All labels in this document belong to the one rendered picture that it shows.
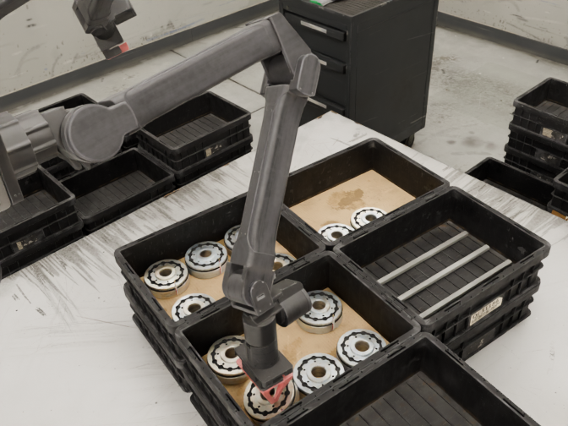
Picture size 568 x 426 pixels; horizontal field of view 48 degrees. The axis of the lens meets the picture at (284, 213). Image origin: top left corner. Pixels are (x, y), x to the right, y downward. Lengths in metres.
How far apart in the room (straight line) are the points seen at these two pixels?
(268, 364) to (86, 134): 0.51
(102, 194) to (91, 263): 0.86
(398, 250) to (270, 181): 0.61
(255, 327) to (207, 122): 1.85
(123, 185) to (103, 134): 1.81
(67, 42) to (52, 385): 3.12
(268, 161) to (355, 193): 0.74
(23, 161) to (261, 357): 0.52
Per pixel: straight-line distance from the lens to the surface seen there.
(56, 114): 0.91
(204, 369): 1.23
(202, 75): 1.00
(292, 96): 1.09
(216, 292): 1.51
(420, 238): 1.65
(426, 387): 1.33
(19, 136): 0.88
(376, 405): 1.30
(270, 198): 1.07
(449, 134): 3.69
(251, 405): 1.26
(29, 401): 1.59
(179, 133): 2.78
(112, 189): 2.70
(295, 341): 1.39
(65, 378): 1.60
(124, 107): 0.91
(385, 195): 1.77
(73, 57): 4.48
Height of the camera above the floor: 1.88
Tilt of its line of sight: 38 degrees down
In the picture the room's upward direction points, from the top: 3 degrees counter-clockwise
